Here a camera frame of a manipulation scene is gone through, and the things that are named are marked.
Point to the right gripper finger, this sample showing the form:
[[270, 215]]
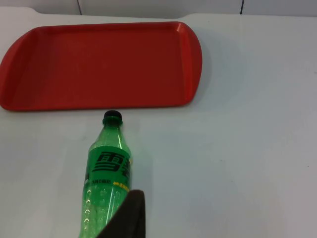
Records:
[[131, 215]]

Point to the green plastic bottle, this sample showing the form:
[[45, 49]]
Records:
[[109, 158]]

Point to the red tray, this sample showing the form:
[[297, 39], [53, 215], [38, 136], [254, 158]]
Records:
[[104, 67]]

